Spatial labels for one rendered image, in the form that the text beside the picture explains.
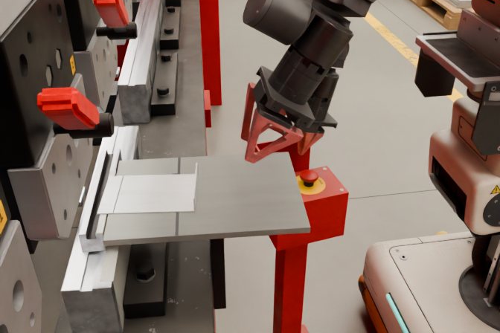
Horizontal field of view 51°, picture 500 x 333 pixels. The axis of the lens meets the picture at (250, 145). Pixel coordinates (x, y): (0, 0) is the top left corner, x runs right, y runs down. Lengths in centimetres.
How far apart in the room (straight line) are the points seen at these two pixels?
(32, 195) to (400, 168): 236
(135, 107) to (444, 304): 102
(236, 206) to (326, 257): 140
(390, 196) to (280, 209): 175
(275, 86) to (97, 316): 36
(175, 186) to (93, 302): 19
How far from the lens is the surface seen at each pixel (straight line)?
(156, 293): 74
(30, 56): 37
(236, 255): 207
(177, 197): 73
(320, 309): 191
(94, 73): 55
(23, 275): 33
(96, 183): 78
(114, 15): 51
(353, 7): 62
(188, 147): 107
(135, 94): 114
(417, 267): 171
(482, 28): 116
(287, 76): 64
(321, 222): 113
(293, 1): 60
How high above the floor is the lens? 145
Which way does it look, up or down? 32 degrees down
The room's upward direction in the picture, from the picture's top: straight up
